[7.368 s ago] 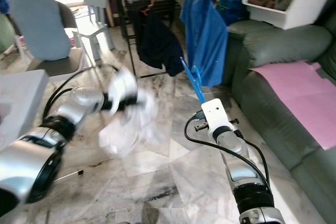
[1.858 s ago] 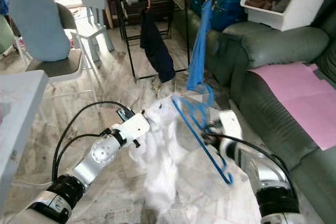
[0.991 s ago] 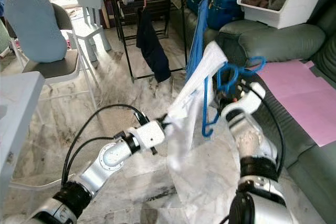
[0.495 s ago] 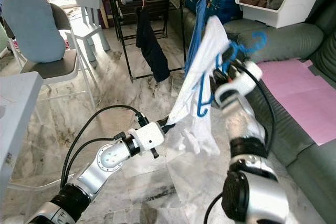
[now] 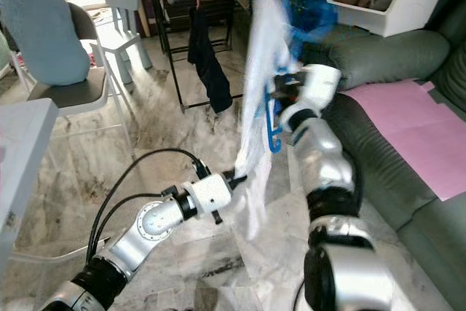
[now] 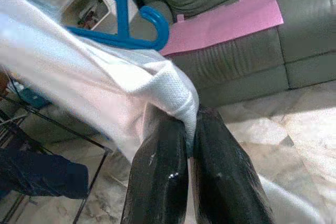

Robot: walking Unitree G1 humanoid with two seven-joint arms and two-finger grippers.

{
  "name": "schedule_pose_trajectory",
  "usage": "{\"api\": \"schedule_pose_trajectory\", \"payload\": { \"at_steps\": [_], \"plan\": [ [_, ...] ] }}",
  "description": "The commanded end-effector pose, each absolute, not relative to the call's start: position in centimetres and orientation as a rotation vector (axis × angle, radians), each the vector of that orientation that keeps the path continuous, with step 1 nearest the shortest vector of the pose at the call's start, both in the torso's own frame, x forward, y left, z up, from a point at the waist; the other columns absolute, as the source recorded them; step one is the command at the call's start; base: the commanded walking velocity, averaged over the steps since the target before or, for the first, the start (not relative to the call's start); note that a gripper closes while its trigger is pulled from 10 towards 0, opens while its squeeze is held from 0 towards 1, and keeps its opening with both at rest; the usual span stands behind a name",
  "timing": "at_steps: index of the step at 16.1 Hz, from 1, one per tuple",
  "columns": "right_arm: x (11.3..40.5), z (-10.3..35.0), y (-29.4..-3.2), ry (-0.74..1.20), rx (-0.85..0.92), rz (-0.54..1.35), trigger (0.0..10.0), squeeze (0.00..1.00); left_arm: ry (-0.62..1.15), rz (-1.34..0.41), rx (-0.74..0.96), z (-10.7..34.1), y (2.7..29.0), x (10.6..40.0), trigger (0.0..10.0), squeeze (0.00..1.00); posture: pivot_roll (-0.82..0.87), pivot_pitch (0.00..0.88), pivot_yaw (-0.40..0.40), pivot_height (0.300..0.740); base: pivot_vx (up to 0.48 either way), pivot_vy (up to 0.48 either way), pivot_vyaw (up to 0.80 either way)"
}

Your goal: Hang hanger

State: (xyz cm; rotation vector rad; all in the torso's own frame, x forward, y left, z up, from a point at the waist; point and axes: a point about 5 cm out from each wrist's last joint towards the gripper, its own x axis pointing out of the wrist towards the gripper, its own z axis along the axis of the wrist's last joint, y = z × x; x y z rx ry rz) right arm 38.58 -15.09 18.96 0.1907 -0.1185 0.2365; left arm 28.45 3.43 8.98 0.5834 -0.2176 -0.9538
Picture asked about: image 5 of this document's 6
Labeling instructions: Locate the pink mat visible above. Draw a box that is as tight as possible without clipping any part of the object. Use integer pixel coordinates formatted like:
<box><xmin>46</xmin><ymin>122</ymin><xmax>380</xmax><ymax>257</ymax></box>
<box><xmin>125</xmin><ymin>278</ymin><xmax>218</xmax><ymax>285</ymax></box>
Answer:
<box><xmin>342</xmin><ymin>80</ymin><xmax>466</xmax><ymax>202</ymax></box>

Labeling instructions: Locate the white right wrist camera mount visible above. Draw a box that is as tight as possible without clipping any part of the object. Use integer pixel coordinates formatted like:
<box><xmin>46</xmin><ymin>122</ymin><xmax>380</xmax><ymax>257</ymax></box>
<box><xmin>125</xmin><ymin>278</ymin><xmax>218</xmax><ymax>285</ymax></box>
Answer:
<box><xmin>280</xmin><ymin>65</ymin><xmax>341</xmax><ymax>133</ymax></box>

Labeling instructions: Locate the blue bag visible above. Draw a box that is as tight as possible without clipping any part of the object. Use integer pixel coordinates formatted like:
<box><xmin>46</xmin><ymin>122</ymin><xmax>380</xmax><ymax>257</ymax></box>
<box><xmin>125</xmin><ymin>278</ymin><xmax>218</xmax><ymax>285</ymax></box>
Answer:
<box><xmin>284</xmin><ymin>0</ymin><xmax>339</xmax><ymax>31</ymax></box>

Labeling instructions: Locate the pale blue child chair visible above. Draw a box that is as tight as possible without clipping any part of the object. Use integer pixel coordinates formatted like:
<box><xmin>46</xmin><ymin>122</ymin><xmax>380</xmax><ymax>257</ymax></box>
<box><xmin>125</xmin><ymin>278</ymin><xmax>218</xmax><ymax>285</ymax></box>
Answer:
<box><xmin>98</xmin><ymin>0</ymin><xmax>154</xmax><ymax>86</ymax></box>

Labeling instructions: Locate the white folding table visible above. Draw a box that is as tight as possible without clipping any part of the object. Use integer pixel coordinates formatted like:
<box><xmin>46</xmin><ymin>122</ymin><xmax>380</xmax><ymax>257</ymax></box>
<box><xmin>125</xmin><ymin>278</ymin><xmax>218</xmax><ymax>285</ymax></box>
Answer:
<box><xmin>0</xmin><ymin>98</ymin><xmax>110</xmax><ymax>311</ymax></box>

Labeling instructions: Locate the grey chair with blue cushion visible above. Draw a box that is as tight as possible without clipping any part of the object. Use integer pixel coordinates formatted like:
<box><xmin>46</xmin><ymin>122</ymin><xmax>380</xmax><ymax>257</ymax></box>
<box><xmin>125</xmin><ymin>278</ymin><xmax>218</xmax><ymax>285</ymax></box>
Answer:
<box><xmin>0</xmin><ymin>0</ymin><xmax>135</xmax><ymax>159</ymax></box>

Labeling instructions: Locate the grey green sofa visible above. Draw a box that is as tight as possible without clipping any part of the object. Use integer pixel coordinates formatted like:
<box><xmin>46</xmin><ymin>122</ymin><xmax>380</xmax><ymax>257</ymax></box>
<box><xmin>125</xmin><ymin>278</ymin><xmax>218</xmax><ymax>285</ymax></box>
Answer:
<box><xmin>291</xmin><ymin>0</ymin><xmax>466</xmax><ymax>311</ymax></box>

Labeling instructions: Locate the blue clothes hanger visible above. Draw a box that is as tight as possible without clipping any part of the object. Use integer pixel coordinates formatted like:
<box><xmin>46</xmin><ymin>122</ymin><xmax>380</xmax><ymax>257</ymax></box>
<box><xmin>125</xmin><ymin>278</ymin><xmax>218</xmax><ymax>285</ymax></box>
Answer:
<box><xmin>264</xmin><ymin>23</ymin><xmax>328</xmax><ymax>155</ymax></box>

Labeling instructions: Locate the white garment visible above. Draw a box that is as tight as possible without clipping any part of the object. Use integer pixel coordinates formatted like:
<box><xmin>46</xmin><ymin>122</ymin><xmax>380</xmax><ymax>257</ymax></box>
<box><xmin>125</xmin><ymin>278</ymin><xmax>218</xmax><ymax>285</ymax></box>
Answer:
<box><xmin>233</xmin><ymin>0</ymin><xmax>299</xmax><ymax>243</ymax></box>

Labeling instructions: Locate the dark navy garment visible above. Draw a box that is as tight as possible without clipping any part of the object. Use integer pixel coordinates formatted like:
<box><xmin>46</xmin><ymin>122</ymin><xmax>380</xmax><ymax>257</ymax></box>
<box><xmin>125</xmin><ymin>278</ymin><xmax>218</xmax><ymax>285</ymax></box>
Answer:
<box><xmin>187</xmin><ymin>7</ymin><xmax>235</xmax><ymax>115</ymax></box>

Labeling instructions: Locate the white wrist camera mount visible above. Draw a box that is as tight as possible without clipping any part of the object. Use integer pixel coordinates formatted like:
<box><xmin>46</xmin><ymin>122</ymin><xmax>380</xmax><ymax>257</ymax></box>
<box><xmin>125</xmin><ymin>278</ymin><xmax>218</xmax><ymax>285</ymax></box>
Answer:
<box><xmin>280</xmin><ymin>65</ymin><xmax>341</xmax><ymax>133</ymax></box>
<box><xmin>191</xmin><ymin>173</ymin><xmax>235</xmax><ymax>217</ymax></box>

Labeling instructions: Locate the white storage bin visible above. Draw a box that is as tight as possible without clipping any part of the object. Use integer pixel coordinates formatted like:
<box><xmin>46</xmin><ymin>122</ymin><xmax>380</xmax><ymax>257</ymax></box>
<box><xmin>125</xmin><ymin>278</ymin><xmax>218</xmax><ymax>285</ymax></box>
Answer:
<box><xmin>326</xmin><ymin>0</ymin><xmax>456</xmax><ymax>39</ymax></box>

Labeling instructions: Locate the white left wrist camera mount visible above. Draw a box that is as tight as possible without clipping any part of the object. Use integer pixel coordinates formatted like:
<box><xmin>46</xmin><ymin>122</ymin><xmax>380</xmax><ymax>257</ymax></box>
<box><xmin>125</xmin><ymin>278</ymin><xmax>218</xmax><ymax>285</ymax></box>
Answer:
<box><xmin>191</xmin><ymin>173</ymin><xmax>235</xmax><ymax>217</ymax></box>

